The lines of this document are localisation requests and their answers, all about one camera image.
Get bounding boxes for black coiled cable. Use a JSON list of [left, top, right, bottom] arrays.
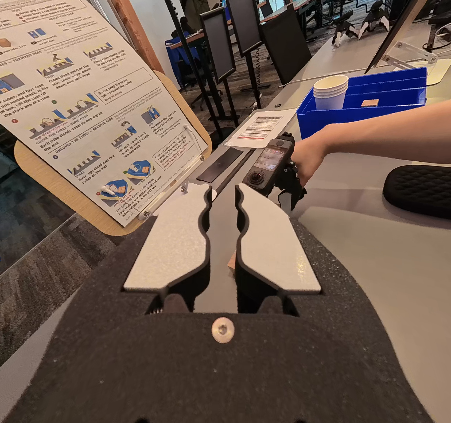
[[253, 48, 263, 94]]

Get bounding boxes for printed instruction poster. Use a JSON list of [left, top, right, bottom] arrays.
[[0, 0, 209, 227]]

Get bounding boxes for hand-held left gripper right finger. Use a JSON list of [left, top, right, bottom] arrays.
[[235, 183, 322, 295]]

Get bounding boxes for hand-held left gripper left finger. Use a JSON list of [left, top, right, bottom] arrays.
[[123, 183, 213, 294]]

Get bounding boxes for instruction sheet in plastic sleeve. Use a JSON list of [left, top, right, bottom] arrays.
[[223, 109, 296, 149]]

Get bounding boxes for spare hand-held gripper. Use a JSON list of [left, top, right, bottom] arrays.
[[332, 10, 357, 48], [358, 0, 390, 40]]

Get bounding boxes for person's right hand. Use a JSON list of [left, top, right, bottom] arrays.
[[292, 135, 329, 188]]

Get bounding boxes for black textured wrist pad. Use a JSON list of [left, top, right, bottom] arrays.
[[383, 164, 451, 220]]

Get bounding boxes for white desk cable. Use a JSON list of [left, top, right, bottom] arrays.
[[278, 74, 319, 88]]

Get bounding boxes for wooden display board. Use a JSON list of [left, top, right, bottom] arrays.
[[365, 0, 448, 75]]

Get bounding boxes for person's right forearm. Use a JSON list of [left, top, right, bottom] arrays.
[[322, 100, 451, 166]]

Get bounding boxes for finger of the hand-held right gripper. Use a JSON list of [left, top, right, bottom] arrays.
[[279, 189, 294, 216]]

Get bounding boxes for blue jacket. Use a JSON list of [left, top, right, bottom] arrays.
[[165, 32, 201, 89]]

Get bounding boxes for wooden support post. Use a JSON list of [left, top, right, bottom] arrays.
[[92, 0, 165, 75]]

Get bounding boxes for blue plastic bin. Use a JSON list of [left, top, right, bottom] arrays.
[[296, 66, 428, 140]]

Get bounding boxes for black floor sign stand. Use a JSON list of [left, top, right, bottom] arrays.
[[199, 7, 240, 119], [224, 0, 271, 108]]

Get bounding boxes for black rectangular table plate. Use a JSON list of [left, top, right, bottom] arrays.
[[196, 147, 245, 184]]

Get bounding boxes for white display stand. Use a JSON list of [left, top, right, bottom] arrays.
[[180, 180, 217, 200], [382, 41, 451, 86]]

